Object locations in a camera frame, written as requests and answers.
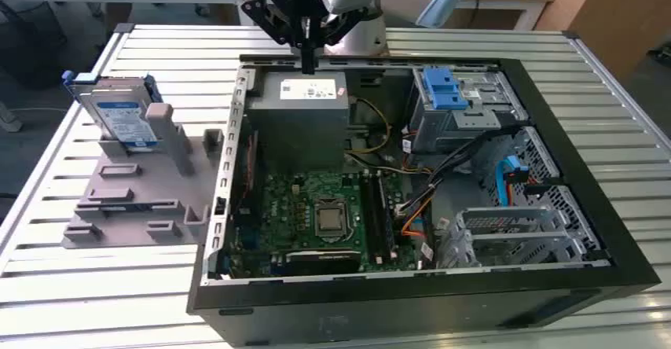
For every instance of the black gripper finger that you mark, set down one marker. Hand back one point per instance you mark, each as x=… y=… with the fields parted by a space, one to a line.
x=345 y=28
x=266 y=15

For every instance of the hard disk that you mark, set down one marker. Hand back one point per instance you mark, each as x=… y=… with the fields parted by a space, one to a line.
x=122 y=121

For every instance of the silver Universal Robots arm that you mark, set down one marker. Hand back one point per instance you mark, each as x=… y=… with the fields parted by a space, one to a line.
x=361 y=38

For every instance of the blue drive cage latch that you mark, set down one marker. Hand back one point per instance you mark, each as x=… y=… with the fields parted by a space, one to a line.
x=443 y=89

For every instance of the grey power supply unit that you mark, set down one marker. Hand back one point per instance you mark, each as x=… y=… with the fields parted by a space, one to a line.
x=299 y=137

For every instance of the metal optical drive cage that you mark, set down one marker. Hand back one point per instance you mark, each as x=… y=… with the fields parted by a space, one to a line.
x=451 y=129

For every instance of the green motherboard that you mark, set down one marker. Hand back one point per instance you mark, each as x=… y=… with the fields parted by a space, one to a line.
x=285 y=192

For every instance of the black RAM slot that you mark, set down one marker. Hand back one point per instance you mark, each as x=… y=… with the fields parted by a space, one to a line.
x=371 y=215

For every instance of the silver CPU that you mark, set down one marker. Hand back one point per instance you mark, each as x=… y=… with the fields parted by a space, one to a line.
x=331 y=220

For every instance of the CPU socket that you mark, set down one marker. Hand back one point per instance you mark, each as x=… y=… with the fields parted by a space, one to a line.
x=316 y=223

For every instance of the installed RAM stick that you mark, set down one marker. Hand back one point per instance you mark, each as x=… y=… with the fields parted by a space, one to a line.
x=388 y=223

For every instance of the grey parts rack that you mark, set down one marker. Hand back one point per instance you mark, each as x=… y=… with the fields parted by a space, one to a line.
x=146 y=192

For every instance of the wooden cabinet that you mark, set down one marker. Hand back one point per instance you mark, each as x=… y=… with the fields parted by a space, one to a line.
x=617 y=11

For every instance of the white furniture leg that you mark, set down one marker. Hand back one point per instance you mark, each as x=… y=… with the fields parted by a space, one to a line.
x=10 y=119

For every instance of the RAM stick in rack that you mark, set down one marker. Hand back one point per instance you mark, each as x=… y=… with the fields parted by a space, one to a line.
x=125 y=207

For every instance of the black graphics card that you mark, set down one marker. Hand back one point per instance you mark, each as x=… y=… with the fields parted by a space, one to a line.
x=321 y=260

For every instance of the black open PC case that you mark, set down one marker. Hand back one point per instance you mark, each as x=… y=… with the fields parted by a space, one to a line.
x=367 y=309

